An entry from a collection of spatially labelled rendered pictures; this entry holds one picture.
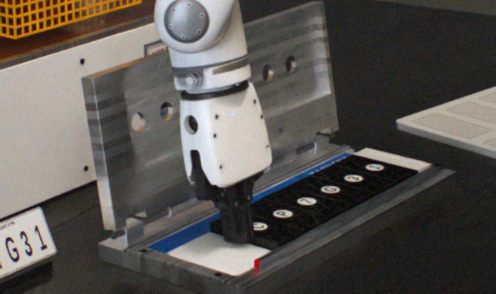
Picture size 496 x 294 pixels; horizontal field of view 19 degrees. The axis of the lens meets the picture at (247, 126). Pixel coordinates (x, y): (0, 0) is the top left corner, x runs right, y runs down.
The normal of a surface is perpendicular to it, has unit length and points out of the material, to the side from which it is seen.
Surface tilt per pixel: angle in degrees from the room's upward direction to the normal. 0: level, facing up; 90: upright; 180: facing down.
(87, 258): 0
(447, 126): 0
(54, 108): 90
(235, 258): 0
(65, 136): 90
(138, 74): 81
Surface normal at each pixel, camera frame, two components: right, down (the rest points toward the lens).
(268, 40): 0.78, 0.04
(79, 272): 0.00, -0.95
